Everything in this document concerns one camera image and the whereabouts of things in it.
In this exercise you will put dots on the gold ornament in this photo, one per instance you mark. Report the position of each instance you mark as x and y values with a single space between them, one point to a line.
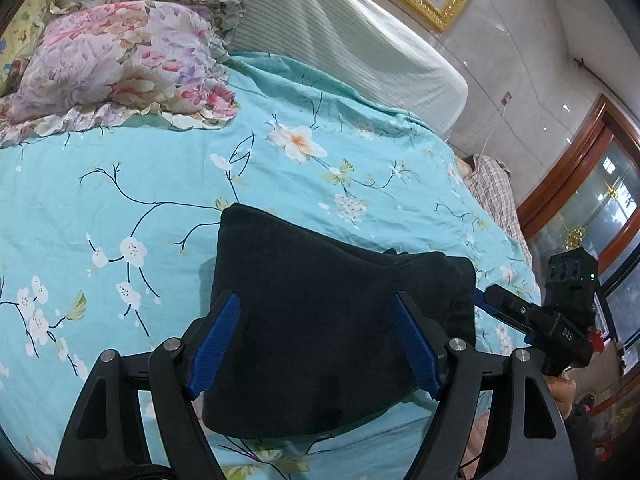
576 237

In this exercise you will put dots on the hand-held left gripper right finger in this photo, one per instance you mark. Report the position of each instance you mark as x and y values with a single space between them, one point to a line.
415 345

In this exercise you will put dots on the blue floral bedsheet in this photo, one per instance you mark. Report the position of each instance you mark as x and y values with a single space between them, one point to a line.
150 170

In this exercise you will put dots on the wooden window frame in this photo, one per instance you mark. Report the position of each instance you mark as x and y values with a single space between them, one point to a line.
565 175

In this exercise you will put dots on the curtain rod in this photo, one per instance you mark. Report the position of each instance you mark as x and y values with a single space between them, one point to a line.
586 67

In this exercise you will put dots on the black pants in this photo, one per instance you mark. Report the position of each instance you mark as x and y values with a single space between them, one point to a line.
325 320

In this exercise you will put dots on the yellow printed pillow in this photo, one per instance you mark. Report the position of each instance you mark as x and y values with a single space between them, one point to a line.
20 25

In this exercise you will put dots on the person's right hand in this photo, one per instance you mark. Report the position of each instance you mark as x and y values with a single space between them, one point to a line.
560 392

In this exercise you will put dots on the striped grey headboard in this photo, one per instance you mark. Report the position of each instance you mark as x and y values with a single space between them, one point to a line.
350 35

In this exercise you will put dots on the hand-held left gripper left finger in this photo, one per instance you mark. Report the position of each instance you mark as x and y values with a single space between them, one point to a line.
215 345

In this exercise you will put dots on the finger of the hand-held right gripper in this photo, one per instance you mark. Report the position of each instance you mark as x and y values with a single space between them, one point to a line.
507 307

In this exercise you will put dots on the plaid cloth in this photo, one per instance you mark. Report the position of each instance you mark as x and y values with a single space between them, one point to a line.
495 190

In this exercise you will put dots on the pink floral pillow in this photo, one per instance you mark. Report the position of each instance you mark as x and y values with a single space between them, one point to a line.
115 65

